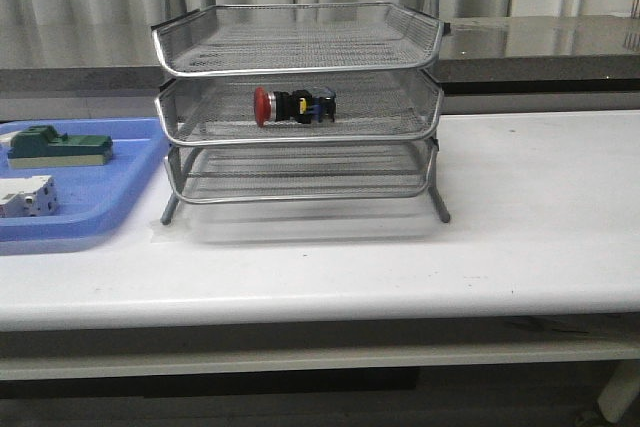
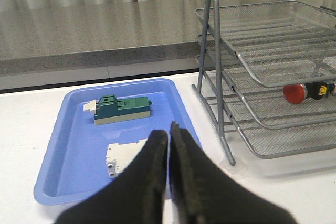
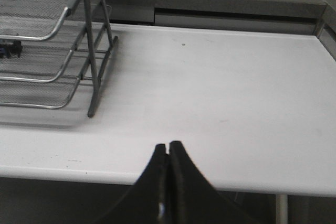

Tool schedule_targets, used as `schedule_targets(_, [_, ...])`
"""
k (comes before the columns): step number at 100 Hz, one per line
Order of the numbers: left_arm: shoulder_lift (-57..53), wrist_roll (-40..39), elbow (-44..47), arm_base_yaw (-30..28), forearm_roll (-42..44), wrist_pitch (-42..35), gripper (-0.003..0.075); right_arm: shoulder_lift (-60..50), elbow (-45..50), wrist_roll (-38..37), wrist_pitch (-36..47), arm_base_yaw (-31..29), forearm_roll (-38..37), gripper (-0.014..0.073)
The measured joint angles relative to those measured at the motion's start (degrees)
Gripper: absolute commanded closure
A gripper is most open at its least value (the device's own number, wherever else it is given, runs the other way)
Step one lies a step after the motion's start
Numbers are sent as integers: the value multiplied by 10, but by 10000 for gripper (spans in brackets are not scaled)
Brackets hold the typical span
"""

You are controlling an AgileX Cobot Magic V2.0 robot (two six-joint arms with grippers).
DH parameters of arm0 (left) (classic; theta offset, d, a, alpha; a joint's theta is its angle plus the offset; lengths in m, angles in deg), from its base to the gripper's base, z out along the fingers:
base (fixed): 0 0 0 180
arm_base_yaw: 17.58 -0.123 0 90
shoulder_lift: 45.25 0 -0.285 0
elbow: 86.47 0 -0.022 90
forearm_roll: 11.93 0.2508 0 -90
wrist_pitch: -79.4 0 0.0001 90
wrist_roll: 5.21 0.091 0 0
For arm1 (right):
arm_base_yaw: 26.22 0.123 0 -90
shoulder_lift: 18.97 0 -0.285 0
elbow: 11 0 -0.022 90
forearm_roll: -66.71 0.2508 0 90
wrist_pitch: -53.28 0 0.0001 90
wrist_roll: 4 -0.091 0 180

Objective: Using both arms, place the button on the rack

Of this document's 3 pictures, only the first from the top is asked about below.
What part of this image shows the green terminal block module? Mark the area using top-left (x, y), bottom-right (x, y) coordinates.
top-left (7, 125), bottom-right (113, 169)

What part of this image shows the silver mesh tray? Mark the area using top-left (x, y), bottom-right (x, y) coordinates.
top-left (155, 69), bottom-right (444, 147)
top-left (164, 141), bottom-right (437, 204)
top-left (151, 2), bottom-right (445, 78)

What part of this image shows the white table leg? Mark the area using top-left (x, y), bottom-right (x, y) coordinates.
top-left (597, 360), bottom-right (640, 423)

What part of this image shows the red emergency stop button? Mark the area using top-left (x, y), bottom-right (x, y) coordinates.
top-left (253, 87), bottom-right (336, 127)

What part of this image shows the white circuit breaker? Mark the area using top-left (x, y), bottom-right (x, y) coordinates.
top-left (0, 175), bottom-right (59, 218)

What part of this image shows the dark stone counter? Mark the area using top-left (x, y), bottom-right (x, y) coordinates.
top-left (1, 16), bottom-right (639, 95)

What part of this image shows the silver rack frame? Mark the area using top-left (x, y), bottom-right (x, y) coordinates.
top-left (160, 0), bottom-right (451, 225)

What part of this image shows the blue plastic tray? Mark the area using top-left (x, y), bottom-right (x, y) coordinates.
top-left (1, 117), bottom-right (168, 255)

